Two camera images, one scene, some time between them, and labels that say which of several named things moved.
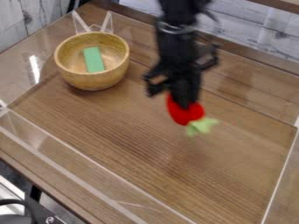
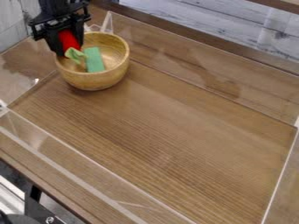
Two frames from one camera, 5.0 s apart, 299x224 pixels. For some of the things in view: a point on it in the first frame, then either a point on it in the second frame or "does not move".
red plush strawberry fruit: (190, 117) to (70, 45)
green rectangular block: (92, 56) does not move
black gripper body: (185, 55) to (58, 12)
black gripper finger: (186, 87) to (54, 40)
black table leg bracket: (39, 213) does not move
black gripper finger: (154, 88) to (79, 29)
